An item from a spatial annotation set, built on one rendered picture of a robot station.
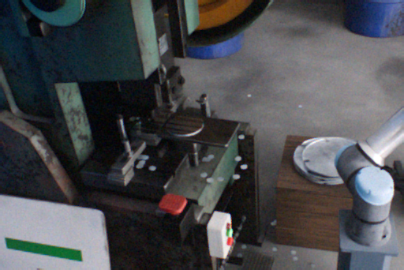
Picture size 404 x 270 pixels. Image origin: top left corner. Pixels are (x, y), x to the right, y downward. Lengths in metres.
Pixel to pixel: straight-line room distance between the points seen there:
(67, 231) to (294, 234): 0.96
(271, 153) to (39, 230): 1.38
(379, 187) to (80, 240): 1.00
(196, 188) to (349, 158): 0.53
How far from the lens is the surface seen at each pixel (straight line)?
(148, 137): 1.61
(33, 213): 1.81
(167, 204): 1.35
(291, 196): 2.01
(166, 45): 1.51
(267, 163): 2.66
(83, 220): 1.71
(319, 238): 2.17
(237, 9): 1.72
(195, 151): 1.60
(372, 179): 1.56
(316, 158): 2.07
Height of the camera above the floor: 1.68
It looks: 36 degrees down
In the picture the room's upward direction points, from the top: 2 degrees counter-clockwise
